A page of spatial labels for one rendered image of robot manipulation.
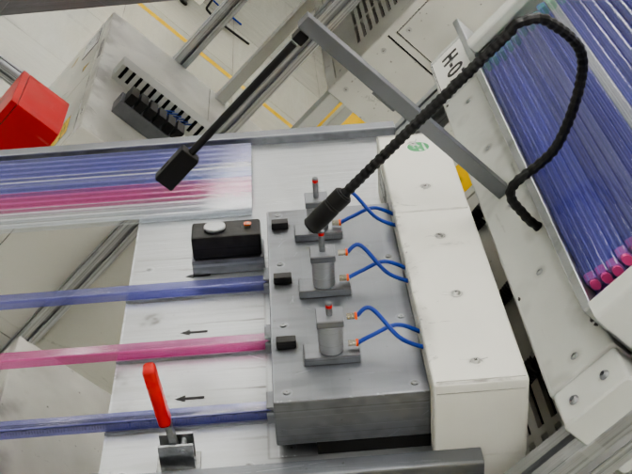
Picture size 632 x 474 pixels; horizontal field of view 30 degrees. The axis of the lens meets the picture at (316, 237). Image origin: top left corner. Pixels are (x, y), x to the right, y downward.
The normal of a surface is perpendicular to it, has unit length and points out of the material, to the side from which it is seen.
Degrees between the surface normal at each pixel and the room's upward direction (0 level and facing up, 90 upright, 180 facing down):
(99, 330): 90
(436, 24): 90
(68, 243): 90
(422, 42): 90
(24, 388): 0
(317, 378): 46
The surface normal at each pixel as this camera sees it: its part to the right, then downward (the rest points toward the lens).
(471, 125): -0.74, -0.57
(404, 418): 0.05, 0.50
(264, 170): -0.06, -0.87
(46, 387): 0.68, -0.65
